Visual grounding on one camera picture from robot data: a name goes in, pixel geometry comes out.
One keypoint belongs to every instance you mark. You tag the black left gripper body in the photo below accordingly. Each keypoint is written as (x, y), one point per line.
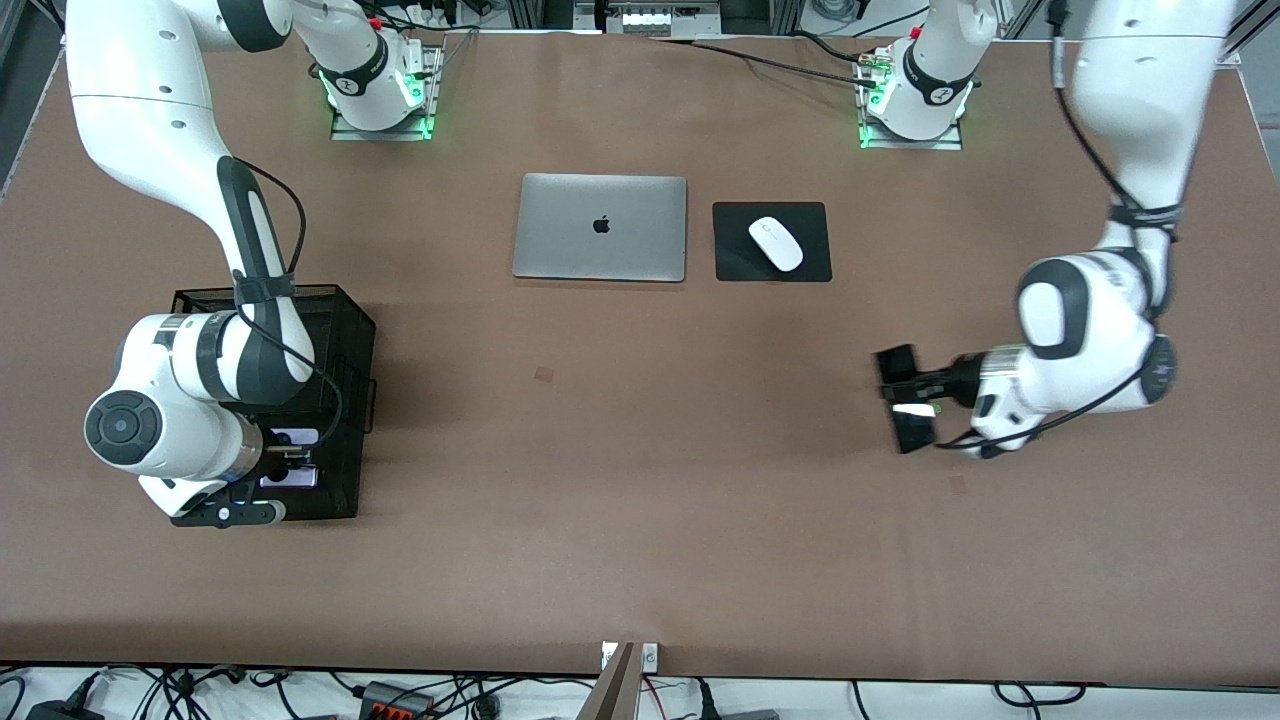
(948, 381)

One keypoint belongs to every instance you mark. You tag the lilac flip phone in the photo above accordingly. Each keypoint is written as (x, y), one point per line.
(295, 437)

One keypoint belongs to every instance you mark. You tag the long black slab phone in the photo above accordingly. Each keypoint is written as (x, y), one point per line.
(900, 360)

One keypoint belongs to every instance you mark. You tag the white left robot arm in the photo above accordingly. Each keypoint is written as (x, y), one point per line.
(1140, 100)

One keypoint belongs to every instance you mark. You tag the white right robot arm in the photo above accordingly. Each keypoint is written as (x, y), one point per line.
(150, 100)

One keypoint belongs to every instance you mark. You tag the black mesh two-tier tray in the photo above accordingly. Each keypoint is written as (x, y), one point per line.
(345, 340)

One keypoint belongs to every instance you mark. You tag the white computer mouse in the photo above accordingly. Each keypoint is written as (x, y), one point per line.
(776, 243)

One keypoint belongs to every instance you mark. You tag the black mouse pad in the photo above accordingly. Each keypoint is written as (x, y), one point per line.
(735, 260)

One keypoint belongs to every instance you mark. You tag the black orange power box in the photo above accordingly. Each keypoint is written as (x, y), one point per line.
(395, 705)

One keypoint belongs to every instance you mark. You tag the black power adapter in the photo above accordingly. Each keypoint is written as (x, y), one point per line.
(60, 712)

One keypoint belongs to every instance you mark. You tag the silver laptop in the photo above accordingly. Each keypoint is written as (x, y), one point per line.
(600, 250)

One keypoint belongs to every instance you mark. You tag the white power strip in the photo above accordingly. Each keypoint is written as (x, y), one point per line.
(650, 20)

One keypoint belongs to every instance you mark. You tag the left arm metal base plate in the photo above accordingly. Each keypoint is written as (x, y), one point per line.
(910, 145)

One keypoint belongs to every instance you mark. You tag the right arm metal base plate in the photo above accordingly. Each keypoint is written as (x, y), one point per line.
(385, 135)

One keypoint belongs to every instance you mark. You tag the small white bracket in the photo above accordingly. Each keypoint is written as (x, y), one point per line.
(650, 657)
(606, 656)

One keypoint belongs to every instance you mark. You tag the brown camera stand beam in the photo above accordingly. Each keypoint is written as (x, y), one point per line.
(610, 695)

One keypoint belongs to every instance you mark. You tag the aluminium frame profile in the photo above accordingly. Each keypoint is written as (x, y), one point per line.
(1262, 18)

